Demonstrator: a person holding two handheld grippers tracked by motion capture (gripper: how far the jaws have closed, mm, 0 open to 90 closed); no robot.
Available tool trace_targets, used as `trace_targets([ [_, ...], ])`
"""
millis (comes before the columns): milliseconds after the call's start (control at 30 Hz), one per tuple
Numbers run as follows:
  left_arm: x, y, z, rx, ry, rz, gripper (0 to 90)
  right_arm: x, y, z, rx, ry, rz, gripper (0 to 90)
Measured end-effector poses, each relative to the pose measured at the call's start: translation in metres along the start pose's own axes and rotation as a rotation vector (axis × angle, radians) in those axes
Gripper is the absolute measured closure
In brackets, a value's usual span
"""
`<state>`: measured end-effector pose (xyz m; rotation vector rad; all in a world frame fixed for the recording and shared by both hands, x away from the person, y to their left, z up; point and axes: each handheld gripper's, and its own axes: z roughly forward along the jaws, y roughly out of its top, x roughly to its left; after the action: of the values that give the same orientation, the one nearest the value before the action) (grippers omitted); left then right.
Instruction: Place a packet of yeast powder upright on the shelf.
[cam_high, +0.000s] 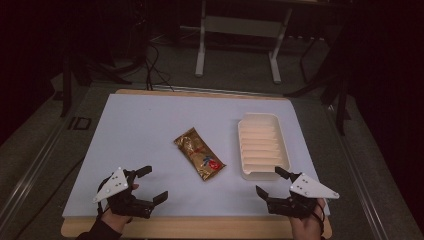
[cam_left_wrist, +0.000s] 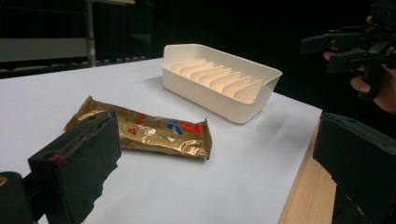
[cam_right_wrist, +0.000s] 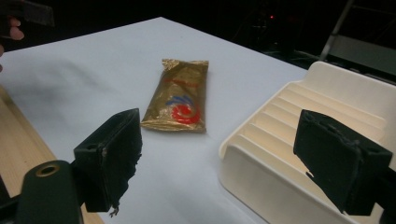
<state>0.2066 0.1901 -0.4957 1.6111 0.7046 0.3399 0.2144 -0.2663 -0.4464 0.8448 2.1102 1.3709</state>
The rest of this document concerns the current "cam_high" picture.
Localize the person's right hand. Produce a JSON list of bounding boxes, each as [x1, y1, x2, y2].
[[289, 197, 327, 240]]

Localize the white ribbed plastic tray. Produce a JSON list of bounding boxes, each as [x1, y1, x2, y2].
[[237, 112, 292, 182]]

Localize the gold snack packet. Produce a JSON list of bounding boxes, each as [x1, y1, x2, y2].
[[173, 127, 227, 182]]

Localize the person's left hand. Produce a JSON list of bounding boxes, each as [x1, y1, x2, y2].
[[100, 182, 140, 234]]

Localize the black cable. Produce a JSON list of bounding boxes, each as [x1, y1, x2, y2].
[[143, 43, 175, 93]]

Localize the white metal desk frame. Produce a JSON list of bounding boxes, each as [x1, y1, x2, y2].
[[194, 0, 294, 85]]

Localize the white table mat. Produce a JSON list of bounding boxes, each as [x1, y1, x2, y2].
[[62, 93, 332, 218]]

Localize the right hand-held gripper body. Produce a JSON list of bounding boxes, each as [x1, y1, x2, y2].
[[266, 172, 341, 220]]

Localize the black metal stand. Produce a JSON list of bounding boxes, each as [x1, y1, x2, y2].
[[59, 19, 133, 118], [283, 33, 353, 136]]

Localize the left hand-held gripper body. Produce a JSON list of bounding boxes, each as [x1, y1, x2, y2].
[[92, 166, 155, 220]]

